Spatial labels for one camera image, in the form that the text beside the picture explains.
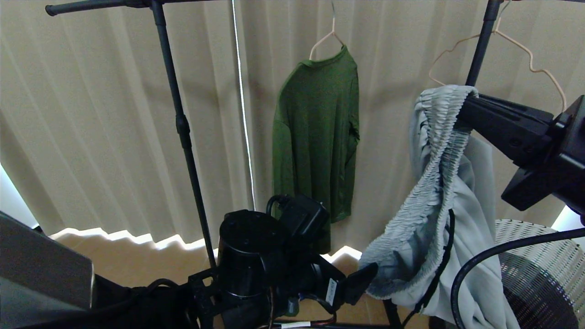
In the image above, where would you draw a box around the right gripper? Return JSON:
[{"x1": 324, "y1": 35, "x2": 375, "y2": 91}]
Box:
[{"x1": 500, "y1": 95, "x2": 585, "y2": 227}]

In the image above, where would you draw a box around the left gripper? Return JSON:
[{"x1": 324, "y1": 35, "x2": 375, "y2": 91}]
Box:
[{"x1": 224, "y1": 260, "x2": 379, "y2": 329}]

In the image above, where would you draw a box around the pale grey garment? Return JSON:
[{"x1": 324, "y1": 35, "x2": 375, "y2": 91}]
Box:
[{"x1": 359, "y1": 85, "x2": 521, "y2": 329}]

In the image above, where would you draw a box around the green printed shirt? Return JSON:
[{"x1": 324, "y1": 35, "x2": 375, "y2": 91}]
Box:
[{"x1": 272, "y1": 46, "x2": 360, "y2": 254}]

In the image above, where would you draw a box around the pink clothes hanger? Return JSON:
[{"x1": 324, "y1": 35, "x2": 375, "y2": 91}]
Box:
[
  {"x1": 429, "y1": 0, "x2": 567, "y2": 112},
  {"x1": 308, "y1": 0, "x2": 346, "y2": 61}
]

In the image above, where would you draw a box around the black clothes rack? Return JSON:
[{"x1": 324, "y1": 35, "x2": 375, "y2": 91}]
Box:
[{"x1": 46, "y1": 0, "x2": 585, "y2": 329}]

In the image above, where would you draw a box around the window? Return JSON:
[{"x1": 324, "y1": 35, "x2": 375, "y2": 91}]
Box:
[{"x1": 0, "y1": 164, "x2": 44, "y2": 233}]

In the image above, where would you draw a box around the black cable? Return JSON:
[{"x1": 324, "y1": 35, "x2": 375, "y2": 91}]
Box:
[
  {"x1": 450, "y1": 227, "x2": 585, "y2": 329},
  {"x1": 267, "y1": 286, "x2": 339, "y2": 329}
]

